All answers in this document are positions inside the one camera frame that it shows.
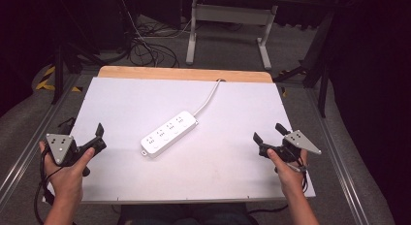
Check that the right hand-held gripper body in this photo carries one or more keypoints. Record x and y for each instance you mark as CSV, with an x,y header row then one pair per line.
x,y
299,141

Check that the white metal desk frame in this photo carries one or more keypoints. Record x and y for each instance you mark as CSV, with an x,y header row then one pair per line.
x,y
229,13

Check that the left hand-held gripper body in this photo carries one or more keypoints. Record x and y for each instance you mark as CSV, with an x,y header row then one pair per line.
x,y
59,147

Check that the person's right hand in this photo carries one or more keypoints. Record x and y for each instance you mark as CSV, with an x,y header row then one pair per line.
x,y
289,176

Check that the yellow black floor tape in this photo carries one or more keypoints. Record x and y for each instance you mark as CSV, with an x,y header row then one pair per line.
x,y
45,84

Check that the black metal stand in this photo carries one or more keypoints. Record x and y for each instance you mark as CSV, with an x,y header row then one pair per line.
x,y
59,73
318,63

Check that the aluminium frame rail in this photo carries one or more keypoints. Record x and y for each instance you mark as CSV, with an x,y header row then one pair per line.
x,y
29,150
339,160

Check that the white board sheet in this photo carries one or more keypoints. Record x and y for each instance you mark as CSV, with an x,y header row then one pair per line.
x,y
210,167

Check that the person's left hand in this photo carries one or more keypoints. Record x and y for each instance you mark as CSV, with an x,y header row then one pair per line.
x,y
68,178

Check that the white power strip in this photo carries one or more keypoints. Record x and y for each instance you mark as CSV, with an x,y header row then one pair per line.
x,y
169,134

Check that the wooden table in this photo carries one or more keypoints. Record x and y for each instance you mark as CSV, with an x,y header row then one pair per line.
x,y
184,73

